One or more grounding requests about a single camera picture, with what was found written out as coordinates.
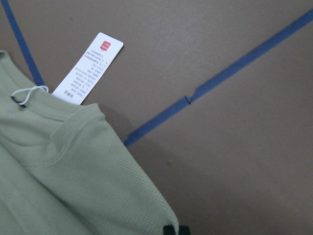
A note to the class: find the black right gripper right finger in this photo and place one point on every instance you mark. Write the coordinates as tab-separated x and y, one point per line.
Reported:
184	230

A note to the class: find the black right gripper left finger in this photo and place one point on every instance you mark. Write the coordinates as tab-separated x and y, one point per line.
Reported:
168	230

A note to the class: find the olive green long-sleeve shirt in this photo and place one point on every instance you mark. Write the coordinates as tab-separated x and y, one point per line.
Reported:
64	171

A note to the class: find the white shirt price tag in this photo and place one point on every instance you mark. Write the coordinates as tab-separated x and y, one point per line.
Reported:
83	77

